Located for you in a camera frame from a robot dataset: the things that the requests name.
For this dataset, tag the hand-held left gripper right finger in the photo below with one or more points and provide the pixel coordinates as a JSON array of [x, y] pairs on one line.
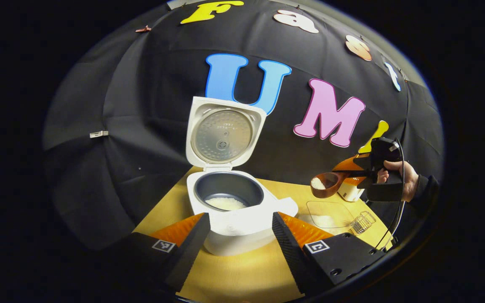
[[291, 252]]

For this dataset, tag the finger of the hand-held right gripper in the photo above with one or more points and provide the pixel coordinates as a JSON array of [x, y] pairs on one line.
[[350, 163], [355, 181]]

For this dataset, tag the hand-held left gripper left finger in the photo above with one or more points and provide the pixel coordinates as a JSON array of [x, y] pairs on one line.
[[190, 252]]

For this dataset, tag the brown wooden spoon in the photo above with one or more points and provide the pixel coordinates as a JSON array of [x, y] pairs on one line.
[[333, 188]]

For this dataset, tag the white rice heap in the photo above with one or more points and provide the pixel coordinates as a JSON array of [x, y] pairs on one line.
[[225, 204], [318, 183], [324, 221]]

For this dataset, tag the white rice cooker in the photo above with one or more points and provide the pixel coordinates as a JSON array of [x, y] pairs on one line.
[[242, 227]]

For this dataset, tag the clear plastic container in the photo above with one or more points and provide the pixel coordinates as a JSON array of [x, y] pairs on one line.
[[331, 208]]

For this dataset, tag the white backdrop clip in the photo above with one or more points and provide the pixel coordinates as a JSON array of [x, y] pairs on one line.
[[98, 134]]

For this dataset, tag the black backdrop cloth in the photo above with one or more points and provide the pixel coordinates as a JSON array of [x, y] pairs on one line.
[[141, 105]]

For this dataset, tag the copper backdrop clip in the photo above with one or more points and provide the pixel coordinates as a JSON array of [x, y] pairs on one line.
[[143, 29]]

